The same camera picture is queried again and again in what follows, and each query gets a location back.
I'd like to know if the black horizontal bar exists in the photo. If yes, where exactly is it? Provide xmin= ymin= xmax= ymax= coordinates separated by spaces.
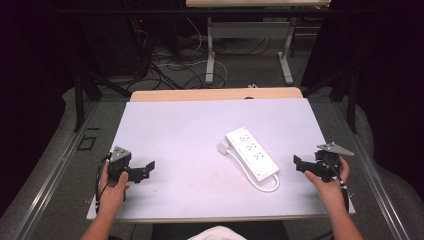
xmin=55 ymin=7 xmax=369 ymax=15

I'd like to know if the person's right hand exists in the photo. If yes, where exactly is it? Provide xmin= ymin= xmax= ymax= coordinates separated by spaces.
xmin=304 ymin=156 xmax=351 ymax=214

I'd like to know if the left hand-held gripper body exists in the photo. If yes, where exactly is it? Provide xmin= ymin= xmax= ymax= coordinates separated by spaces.
xmin=107 ymin=145 xmax=132 ymax=183

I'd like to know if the black metal stand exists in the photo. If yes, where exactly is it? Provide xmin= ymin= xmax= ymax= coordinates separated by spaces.
xmin=73 ymin=64 xmax=133 ymax=133
xmin=300 ymin=64 xmax=360 ymax=135

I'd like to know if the tangle of black floor cables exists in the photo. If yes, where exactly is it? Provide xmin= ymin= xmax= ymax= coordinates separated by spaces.
xmin=126 ymin=46 xmax=209 ymax=92

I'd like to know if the dark computer tower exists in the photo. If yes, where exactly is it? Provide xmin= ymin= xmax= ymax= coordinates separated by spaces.
xmin=81 ymin=14 xmax=153 ymax=78

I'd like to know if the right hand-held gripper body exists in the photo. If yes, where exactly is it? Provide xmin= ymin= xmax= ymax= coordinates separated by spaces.
xmin=314 ymin=142 xmax=355 ymax=184

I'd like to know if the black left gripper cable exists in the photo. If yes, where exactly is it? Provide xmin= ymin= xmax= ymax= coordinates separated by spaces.
xmin=95 ymin=153 xmax=113 ymax=214

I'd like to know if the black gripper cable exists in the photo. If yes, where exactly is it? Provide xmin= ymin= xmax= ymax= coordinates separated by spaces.
xmin=321 ymin=158 xmax=355 ymax=209
xmin=95 ymin=153 xmax=113 ymax=214

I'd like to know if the white floor cable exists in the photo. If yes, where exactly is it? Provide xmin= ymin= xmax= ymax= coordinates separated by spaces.
xmin=155 ymin=59 xmax=230 ymax=90

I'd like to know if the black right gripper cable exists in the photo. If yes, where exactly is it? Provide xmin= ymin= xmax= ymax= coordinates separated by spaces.
xmin=321 ymin=158 xmax=355 ymax=209

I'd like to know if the person's white clothing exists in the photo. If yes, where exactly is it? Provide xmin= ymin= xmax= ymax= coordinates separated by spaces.
xmin=187 ymin=225 xmax=248 ymax=240

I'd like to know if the person's left hand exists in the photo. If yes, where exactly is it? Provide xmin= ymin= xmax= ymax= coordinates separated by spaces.
xmin=97 ymin=161 xmax=131 ymax=218

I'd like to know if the white table mat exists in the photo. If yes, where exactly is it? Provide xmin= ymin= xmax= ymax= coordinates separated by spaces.
xmin=86 ymin=97 xmax=356 ymax=223

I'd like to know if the white power strip cable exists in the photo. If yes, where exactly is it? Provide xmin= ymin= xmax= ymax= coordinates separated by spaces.
xmin=227 ymin=149 xmax=281 ymax=193

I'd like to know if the white power strip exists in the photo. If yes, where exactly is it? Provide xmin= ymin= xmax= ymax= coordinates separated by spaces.
xmin=224 ymin=126 xmax=281 ymax=183

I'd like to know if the aluminium floor rail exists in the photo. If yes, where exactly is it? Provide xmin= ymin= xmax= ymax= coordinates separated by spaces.
xmin=12 ymin=101 xmax=101 ymax=240
xmin=332 ymin=99 xmax=412 ymax=240

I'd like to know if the white desk with metal legs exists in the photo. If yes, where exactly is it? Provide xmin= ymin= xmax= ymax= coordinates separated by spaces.
xmin=185 ymin=0 xmax=332 ymax=86

